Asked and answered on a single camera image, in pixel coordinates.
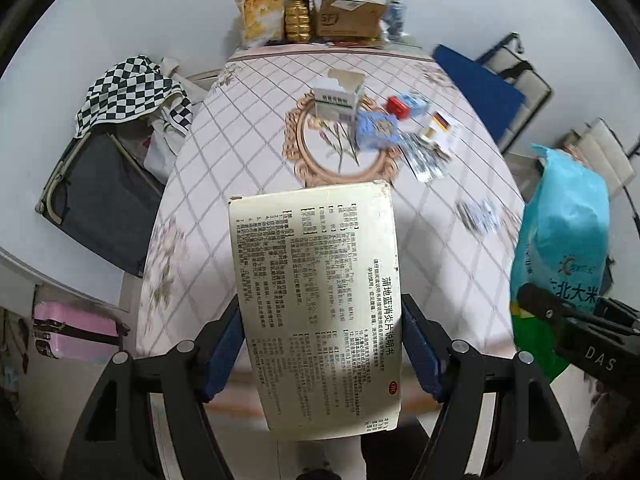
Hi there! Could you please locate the green blue rice bag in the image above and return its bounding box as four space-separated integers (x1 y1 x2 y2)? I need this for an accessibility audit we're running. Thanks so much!
510 144 610 382

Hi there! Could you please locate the cream medicine box with text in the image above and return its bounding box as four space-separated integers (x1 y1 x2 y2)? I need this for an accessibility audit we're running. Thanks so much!
229 181 401 441

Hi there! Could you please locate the blue patterned small box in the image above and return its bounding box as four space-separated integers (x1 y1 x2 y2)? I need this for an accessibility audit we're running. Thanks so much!
355 110 400 151

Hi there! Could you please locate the white box with striped flag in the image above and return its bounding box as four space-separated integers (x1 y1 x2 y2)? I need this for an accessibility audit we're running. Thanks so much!
416 112 463 158

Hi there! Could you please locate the pink suitcase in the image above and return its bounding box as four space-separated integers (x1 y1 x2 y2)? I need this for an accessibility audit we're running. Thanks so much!
32 301 129 364

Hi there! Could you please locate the chair with beige cloth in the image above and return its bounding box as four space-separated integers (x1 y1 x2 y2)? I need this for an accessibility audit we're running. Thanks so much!
561 118 636 200

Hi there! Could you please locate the dark folding chair left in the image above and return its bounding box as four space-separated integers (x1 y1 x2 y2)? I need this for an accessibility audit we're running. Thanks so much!
36 122 165 278

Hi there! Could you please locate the red blue small box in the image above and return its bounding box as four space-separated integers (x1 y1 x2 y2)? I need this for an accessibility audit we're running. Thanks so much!
385 92 431 120

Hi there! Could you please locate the white green medicine box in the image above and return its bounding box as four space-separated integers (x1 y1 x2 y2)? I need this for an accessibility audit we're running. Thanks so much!
311 68 366 122

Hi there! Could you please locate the checkered black white cloth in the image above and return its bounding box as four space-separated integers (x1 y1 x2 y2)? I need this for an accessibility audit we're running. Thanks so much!
74 55 193 139

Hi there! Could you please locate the patterned tablecloth dining table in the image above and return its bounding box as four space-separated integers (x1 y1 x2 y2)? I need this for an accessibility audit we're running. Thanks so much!
136 46 524 354

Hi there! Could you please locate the plastic water bottle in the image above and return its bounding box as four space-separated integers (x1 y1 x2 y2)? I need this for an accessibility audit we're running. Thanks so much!
383 0 406 41

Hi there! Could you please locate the cardboard shipping box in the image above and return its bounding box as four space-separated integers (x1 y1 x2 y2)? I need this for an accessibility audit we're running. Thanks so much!
311 0 387 39

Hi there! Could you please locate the gold foil chocolates box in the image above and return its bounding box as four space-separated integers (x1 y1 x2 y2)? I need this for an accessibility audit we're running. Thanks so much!
284 0 311 44

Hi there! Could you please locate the yellow snack bag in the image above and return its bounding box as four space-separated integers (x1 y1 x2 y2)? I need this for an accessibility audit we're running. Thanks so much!
234 0 284 48

